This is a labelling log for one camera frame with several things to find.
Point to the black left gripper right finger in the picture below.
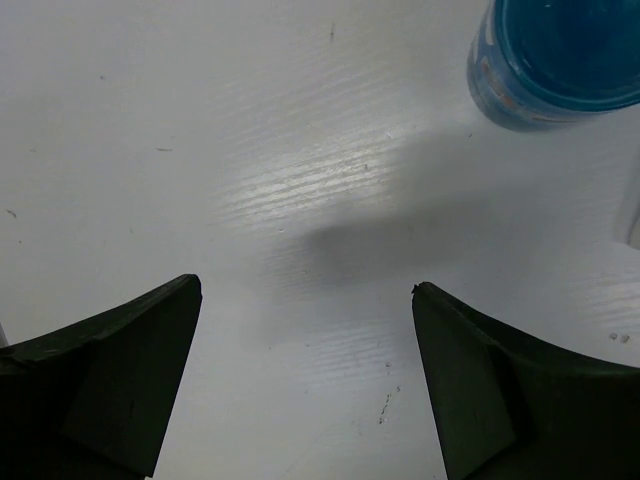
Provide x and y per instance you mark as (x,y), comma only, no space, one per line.
(508,405)

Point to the blue glue jar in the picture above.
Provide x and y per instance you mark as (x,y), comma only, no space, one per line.
(538,65)

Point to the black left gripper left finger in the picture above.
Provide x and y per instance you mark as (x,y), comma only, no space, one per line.
(93,400)

